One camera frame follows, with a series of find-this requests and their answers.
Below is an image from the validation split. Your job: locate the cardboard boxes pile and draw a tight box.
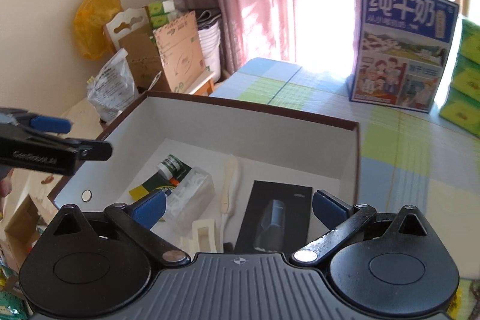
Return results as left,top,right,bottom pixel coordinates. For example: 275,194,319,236
103,0,214,96

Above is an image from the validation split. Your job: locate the clear plastic box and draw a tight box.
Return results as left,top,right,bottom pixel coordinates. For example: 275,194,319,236
162,167,215,235

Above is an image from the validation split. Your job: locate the black Flyco shaver box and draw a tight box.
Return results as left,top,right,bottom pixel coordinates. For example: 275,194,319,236
234,180,312,256

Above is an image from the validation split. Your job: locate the white printed plastic bag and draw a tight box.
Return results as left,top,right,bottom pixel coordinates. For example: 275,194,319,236
87,48,138,124

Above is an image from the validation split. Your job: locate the brown storage box white interior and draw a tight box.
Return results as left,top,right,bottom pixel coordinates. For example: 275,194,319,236
49,93,360,243

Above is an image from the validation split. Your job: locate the yellow plastic bag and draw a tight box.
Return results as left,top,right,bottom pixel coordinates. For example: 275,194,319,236
72,0,122,60

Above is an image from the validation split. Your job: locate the green card package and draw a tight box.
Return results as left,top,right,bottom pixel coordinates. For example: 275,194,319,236
128,172,180,202

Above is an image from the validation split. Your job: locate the person hand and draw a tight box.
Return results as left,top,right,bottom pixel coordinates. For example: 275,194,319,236
0,166,13,210

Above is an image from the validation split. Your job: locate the plaid tablecloth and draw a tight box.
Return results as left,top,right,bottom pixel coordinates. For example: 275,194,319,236
214,58,479,280

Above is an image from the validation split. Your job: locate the green tissue pack stack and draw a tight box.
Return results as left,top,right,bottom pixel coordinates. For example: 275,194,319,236
439,19,480,137

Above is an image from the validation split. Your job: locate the blue milk carton box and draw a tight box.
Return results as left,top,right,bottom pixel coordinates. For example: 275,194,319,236
347,0,459,113

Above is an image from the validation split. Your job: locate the white cap medicine bottle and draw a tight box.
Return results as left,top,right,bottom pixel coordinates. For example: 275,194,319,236
157,154,185,180

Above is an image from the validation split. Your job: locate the cream white hair claw clip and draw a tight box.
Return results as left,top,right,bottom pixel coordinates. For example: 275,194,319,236
180,218,218,257

